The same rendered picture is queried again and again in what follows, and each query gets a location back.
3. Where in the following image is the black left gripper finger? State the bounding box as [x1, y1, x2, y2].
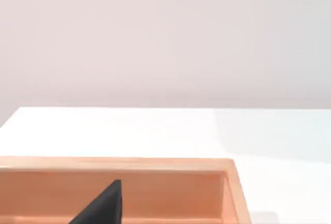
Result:
[68, 179, 123, 224]

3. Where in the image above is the shallow salmon-coloured box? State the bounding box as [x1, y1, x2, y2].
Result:
[0, 156, 252, 224]

